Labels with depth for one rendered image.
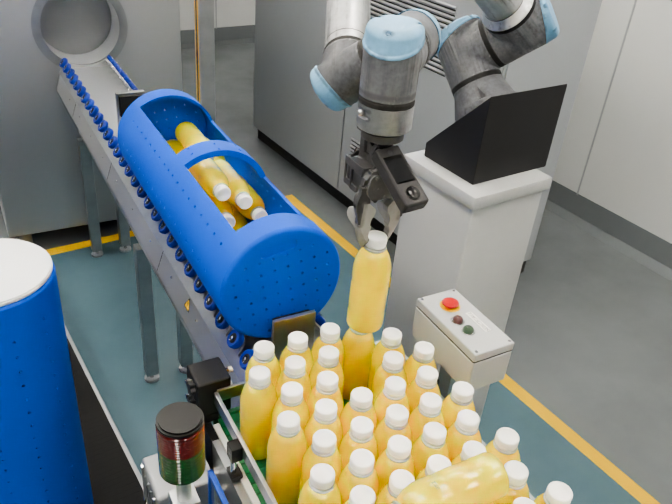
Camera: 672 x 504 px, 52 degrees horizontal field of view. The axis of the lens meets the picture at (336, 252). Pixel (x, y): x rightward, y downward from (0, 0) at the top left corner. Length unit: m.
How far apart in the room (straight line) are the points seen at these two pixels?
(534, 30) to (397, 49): 0.99
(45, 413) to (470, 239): 1.22
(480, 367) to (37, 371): 1.00
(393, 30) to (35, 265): 1.01
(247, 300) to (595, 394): 1.98
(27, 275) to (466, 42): 1.30
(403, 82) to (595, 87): 3.25
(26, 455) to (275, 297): 0.76
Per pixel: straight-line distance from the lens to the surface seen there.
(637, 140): 4.15
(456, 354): 1.40
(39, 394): 1.78
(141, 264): 2.51
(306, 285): 1.50
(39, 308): 1.65
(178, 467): 0.98
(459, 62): 2.04
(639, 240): 4.23
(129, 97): 2.55
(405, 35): 1.05
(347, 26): 1.30
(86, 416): 2.56
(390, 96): 1.06
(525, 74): 3.06
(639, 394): 3.23
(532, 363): 3.17
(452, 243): 2.05
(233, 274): 1.40
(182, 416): 0.96
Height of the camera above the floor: 1.94
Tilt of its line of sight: 32 degrees down
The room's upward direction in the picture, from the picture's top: 6 degrees clockwise
